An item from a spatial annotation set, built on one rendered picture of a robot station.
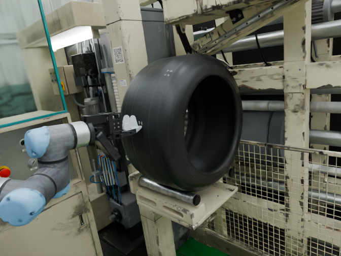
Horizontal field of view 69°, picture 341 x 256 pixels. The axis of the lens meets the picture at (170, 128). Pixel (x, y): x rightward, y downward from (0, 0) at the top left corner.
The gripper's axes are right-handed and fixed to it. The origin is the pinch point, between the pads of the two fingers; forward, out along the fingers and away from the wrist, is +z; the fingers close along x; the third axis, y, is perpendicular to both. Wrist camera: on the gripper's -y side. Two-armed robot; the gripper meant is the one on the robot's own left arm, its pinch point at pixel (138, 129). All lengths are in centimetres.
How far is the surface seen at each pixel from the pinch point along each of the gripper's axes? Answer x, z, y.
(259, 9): -19, 56, 44
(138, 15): 26, 26, 48
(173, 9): 18, 42, 51
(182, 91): -12.0, 11.0, 12.1
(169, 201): 4.0, 17.0, -35.3
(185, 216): -6.2, 15.4, -38.3
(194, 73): -12.0, 17.9, 18.2
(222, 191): -5, 45, -38
